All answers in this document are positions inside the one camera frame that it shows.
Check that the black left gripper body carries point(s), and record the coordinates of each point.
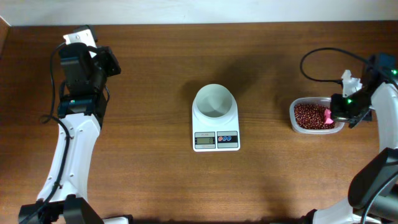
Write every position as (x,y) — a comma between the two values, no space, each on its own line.
(109,61)

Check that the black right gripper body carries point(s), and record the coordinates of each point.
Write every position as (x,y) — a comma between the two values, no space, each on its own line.
(337,111)

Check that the pink plastic measuring scoop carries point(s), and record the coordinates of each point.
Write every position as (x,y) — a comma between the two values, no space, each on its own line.
(327,117)

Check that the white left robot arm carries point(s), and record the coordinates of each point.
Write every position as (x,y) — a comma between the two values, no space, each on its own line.
(83,100)

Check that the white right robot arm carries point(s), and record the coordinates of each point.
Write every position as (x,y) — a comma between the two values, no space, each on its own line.
(372,194)

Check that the white round bowl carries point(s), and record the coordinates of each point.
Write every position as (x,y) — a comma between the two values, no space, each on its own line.
(214,102)

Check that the white digital kitchen scale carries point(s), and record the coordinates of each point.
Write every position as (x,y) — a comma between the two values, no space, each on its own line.
(214,130)

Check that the clear container of red beans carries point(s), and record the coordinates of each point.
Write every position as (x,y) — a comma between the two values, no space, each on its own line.
(307,116)

